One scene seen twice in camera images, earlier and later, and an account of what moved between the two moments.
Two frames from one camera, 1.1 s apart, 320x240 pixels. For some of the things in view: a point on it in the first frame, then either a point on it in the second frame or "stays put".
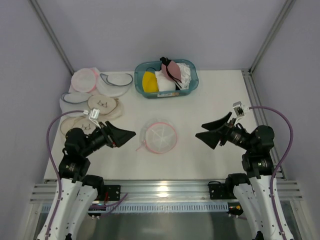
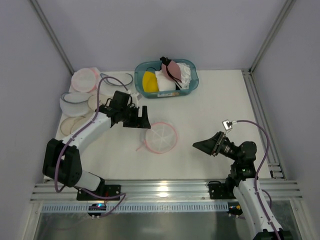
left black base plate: (114, 192) stays put
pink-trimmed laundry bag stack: (85, 80) stays put
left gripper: (109, 136) -> (136, 117)
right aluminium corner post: (286, 10) stays put
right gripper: (225, 133) -> (217, 144)
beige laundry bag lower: (79, 122) stays put
